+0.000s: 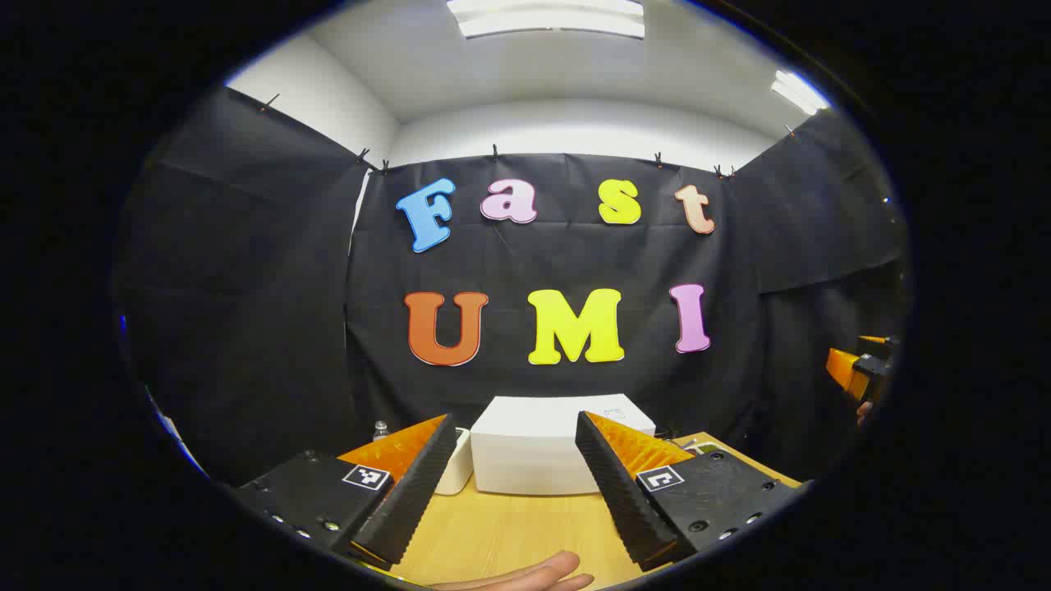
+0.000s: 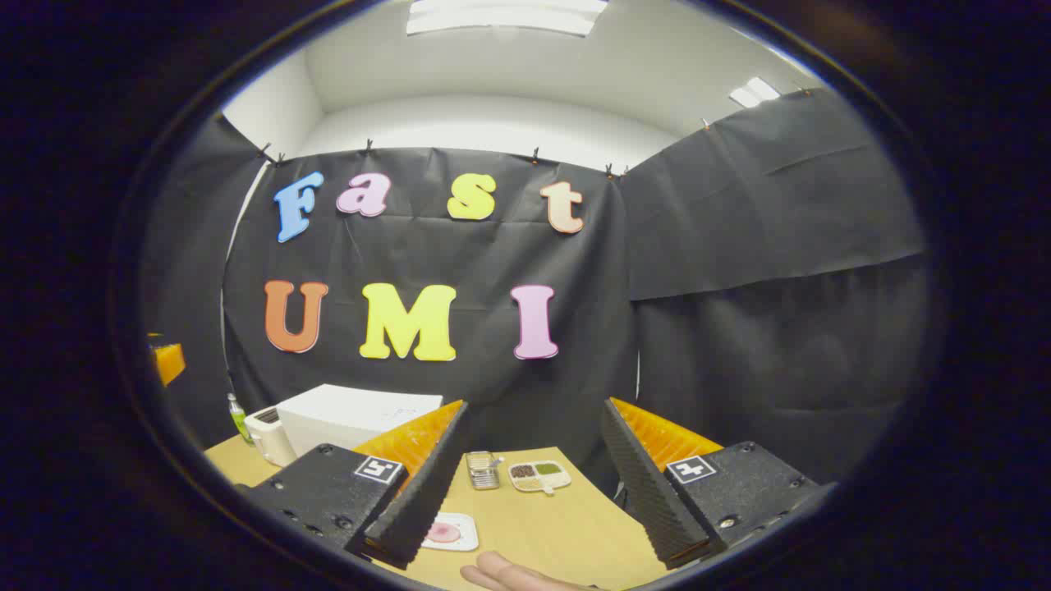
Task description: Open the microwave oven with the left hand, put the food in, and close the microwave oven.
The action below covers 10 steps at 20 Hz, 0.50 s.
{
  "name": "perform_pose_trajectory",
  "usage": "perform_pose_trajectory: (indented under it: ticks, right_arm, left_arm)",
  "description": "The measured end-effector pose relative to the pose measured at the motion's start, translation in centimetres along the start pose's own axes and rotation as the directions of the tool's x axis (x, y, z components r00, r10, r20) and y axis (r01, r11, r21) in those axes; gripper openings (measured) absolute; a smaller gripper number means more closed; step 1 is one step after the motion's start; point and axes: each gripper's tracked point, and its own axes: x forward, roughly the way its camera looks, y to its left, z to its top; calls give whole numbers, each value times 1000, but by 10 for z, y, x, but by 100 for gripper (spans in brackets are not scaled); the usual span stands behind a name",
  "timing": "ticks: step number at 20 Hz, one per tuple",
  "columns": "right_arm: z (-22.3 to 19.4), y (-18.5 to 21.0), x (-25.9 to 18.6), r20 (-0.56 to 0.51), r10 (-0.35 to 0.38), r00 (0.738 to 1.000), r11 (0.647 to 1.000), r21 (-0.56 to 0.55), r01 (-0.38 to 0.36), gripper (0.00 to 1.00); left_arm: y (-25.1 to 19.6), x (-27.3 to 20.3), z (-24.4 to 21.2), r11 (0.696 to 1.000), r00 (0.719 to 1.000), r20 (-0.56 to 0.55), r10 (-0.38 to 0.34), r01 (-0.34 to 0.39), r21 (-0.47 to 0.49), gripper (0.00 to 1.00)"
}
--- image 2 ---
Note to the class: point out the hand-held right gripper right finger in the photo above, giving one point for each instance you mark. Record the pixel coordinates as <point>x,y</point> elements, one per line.
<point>649,501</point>

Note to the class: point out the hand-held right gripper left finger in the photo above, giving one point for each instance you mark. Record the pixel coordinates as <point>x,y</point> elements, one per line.
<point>427,501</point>

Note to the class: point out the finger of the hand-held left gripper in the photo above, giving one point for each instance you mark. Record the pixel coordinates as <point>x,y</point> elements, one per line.
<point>168,361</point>

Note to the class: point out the pink food slice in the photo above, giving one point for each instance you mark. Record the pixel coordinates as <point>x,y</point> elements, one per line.
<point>445,533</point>

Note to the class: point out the white square plate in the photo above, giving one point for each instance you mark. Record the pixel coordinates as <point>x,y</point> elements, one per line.
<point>466,533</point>

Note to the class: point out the white microwave oven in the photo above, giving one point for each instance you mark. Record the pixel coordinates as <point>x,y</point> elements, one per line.
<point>345,414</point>

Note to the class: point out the green drink bottle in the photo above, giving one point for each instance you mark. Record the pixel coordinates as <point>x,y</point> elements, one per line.
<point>239,423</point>

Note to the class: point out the white divided dish with beans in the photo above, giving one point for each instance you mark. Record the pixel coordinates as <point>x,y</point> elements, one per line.
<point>538,476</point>

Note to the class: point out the cream toaster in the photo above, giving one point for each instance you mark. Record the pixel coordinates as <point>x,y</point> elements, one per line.
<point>271,439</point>

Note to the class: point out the black backdrop cloth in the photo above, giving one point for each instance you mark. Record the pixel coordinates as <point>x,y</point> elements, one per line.
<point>739,287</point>

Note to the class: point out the small ceiling light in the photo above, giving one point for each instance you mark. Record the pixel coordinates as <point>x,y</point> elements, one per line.
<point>754,92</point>

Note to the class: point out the long ceiling light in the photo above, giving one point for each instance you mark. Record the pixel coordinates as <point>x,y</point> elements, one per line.
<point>505,16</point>

